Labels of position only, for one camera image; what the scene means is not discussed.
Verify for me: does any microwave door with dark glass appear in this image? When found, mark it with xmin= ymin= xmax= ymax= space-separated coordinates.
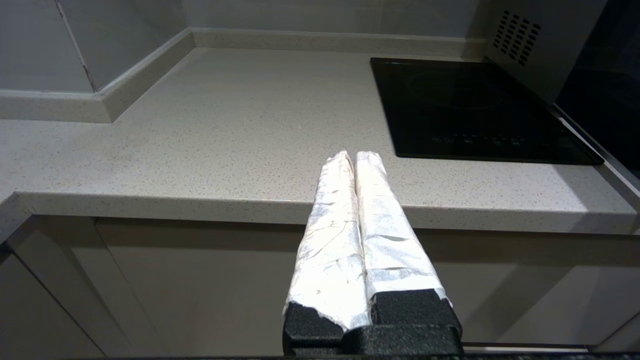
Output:
xmin=552 ymin=0 xmax=640 ymax=201

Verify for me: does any grey cabinet door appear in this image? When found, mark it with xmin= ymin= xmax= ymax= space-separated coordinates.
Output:
xmin=95 ymin=217 xmax=311 ymax=360
xmin=400 ymin=227 xmax=640 ymax=351

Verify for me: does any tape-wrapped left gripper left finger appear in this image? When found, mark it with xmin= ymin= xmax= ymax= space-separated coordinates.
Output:
xmin=282 ymin=150 xmax=373 ymax=352

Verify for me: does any black induction cooktop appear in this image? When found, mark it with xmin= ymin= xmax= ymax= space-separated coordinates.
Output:
xmin=370 ymin=56 xmax=605 ymax=166

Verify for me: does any grey angled cabinet panel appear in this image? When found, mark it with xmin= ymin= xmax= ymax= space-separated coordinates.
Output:
xmin=0 ymin=215 xmax=166 ymax=360

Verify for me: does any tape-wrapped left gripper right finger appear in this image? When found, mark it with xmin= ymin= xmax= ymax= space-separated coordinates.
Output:
xmin=354 ymin=151 xmax=463 ymax=352

